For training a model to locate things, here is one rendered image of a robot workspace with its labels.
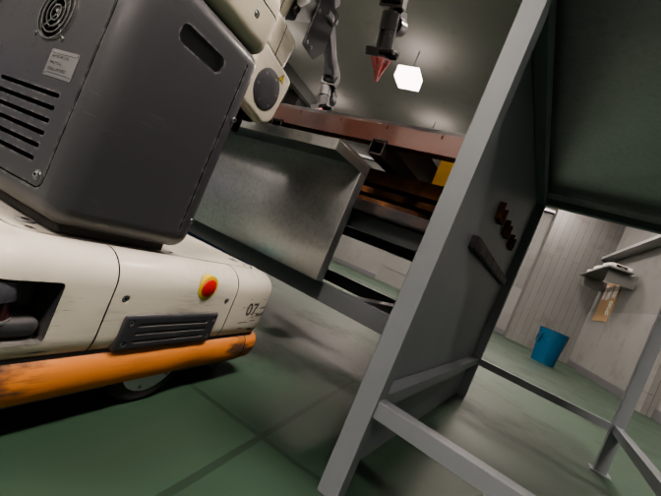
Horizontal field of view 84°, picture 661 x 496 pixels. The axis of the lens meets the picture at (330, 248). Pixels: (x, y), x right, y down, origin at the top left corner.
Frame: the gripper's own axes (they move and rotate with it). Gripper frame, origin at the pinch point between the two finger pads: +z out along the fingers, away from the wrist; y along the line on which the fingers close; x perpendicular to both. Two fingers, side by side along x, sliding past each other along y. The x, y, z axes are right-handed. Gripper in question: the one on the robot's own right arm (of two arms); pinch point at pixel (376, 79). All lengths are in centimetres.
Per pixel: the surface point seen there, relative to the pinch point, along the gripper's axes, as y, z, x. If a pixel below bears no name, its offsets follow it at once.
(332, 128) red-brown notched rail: 6.0, 17.7, 12.7
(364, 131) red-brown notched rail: -6.2, 15.9, 13.7
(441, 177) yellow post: -31.7, 24.8, 3.1
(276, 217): 11, 48, 31
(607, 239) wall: -246, 206, -890
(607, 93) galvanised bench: -65, -7, 1
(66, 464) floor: -18, 57, 110
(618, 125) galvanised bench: -72, -1, -12
